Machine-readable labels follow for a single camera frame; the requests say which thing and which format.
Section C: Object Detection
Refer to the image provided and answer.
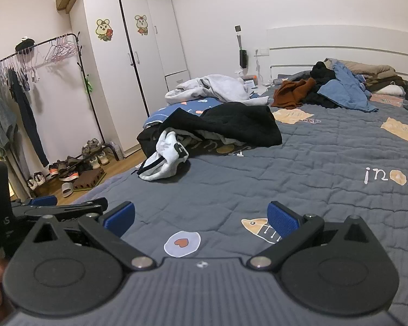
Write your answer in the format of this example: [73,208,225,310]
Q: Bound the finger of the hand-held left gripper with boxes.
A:
[54,197,109,216]
[12,195,58,216]

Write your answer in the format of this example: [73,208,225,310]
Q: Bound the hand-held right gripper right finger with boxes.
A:
[248,201,376,272]

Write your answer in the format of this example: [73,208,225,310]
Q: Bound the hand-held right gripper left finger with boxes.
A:
[29,201,157,273]

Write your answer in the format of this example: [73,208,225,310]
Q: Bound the white printed fleece blanket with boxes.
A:
[138,129,235,181]

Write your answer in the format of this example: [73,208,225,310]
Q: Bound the black clothes rack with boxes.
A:
[0,33,121,177]

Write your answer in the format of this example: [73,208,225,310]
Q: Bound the beige folded clothes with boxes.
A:
[326,58,400,84]

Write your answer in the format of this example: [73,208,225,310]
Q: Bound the brown cardboard cat scratcher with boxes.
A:
[73,169,107,191]

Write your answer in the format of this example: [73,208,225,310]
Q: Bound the row of shoes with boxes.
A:
[26,138,111,198]

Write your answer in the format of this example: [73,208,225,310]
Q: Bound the grey printed bed quilt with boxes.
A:
[66,71,408,316]

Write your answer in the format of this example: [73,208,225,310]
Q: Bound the grey hanging t-shirt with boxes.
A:
[0,97,19,158]

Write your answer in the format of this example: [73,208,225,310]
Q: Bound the dark hanging pants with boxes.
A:
[7,70,50,167]

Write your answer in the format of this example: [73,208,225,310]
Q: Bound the black coat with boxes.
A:
[138,104,283,150]

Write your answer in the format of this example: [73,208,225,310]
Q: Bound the rust brown sweater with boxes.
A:
[271,77,317,108]

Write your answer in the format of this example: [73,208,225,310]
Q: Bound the blue printed pillow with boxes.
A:
[144,96,269,128]

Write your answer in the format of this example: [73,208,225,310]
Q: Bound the white wardrobe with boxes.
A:
[70,0,191,153]

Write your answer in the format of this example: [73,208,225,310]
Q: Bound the blue denim shirt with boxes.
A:
[317,60,379,112]

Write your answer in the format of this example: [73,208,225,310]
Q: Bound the small white box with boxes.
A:
[242,74,259,90]

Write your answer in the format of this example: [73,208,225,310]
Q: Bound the light grey hoodie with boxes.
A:
[165,74,269,104]

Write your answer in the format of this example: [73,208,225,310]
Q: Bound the row of pink hangers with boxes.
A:
[0,35,80,82]

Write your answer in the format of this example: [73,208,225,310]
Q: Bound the black garment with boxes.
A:
[301,60,347,109]

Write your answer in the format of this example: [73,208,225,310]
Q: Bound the black hat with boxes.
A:
[14,37,36,55]

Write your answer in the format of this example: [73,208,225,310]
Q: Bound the white folded cloth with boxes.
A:
[377,85,406,96]

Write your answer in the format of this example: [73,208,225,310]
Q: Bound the bunny sticker with red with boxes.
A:
[96,18,113,41]

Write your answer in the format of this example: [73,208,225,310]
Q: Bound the white headboard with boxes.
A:
[266,24,408,82]

